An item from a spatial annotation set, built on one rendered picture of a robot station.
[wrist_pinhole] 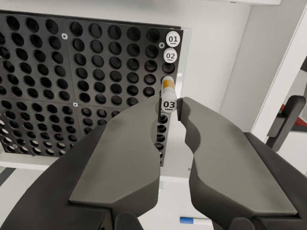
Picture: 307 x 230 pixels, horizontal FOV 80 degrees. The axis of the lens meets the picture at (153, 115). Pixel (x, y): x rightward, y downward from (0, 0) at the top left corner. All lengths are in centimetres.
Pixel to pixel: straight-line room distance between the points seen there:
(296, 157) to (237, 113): 32
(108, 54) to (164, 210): 51
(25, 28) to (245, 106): 24
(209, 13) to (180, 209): 51
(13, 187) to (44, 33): 27
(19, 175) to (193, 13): 37
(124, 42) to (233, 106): 15
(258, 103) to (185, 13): 13
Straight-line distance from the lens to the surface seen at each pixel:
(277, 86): 20
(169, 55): 18
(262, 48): 22
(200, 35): 26
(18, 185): 41
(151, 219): 66
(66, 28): 21
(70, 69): 22
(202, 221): 65
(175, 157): 32
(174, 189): 54
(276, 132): 25
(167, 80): 16
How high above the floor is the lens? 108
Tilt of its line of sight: 59 degrees down
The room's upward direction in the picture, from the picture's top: 175 degrees counter-clockwise
